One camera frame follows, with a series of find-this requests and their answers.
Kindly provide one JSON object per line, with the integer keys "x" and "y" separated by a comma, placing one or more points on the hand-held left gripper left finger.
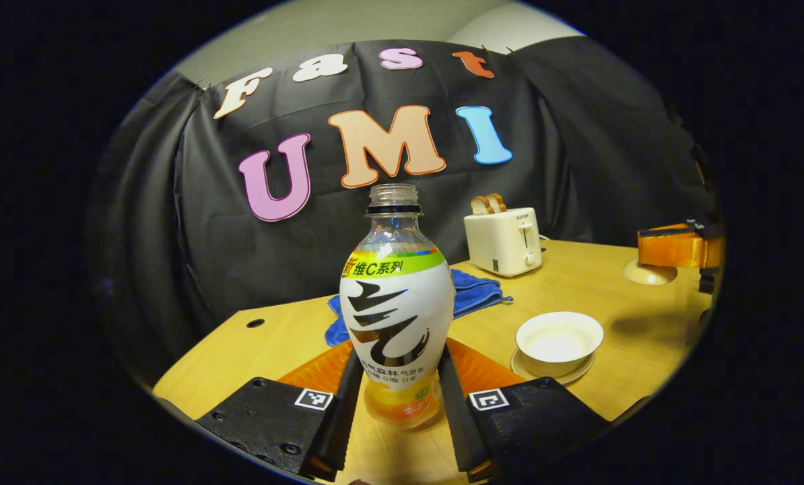
{"x": 345, "y": 417}

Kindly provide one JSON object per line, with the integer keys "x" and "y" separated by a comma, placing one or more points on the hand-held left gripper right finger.
{"x": 456, "y": 424}

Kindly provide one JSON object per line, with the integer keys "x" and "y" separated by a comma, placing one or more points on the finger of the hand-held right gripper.
{"x": 671, "y": 250}

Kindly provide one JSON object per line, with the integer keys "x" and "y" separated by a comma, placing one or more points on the white teacup lid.
{"x": 648, "y": 275}

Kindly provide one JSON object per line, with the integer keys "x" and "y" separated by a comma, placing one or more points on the clear labelled water bottle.
{"x": 395, "y": 303}

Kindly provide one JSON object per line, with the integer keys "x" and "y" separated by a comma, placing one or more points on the white teacup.
{"x": 557, "y": 343}

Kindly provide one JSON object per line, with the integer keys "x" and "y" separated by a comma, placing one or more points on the white teacup saucer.
{"x": 520, "y": 370}

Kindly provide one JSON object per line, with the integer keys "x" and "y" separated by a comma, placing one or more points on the black table grommet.
{"x": 255, "y": 323}

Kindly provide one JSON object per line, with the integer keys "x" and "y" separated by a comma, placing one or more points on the blue towel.
{"x": 473, "y": 293}

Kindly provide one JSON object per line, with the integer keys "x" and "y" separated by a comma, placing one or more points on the white toaster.
{"x": 503, "y": 242}

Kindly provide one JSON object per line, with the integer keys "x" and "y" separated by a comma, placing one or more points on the toast bread slice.
{"x": 481, "y": 206}
{"x": 498, "y": 202}

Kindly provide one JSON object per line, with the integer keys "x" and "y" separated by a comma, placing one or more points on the black backdrop cloth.
{"x": 240, "y": 256}

